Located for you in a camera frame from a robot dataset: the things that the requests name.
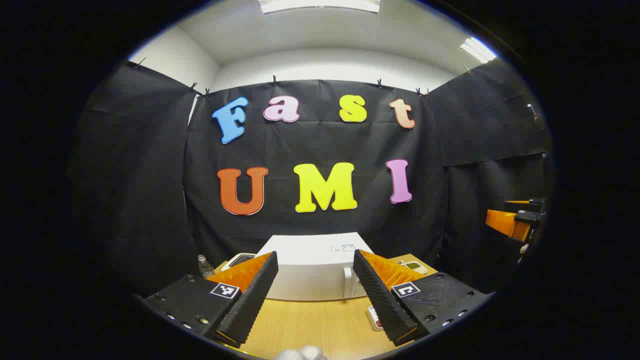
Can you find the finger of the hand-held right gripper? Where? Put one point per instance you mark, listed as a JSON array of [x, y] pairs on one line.
[[507, 224], [527, 202]]

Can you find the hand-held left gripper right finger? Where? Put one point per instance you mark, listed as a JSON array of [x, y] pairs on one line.
[[382, 305]]

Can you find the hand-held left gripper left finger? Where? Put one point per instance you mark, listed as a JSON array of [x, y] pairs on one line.
[[252, 305]]

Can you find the white microwave oven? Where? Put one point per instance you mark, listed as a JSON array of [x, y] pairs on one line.
[[310, 265]]

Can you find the white rectangular dish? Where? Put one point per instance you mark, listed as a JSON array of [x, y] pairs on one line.
[[373, 316]]

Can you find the white toaster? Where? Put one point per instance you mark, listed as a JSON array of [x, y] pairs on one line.
[[239, 260]]

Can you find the divided white dish with beans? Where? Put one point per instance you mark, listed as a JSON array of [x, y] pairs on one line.
[[414, 266]]

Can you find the clear plastic water bottle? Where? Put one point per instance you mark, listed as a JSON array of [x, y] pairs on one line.
[[205, 267]]

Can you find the small ceiling light panel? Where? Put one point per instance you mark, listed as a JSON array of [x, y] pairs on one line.
[[477, 50]]

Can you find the large ceiling light panel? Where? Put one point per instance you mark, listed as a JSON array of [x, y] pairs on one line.
[[320, 5]]

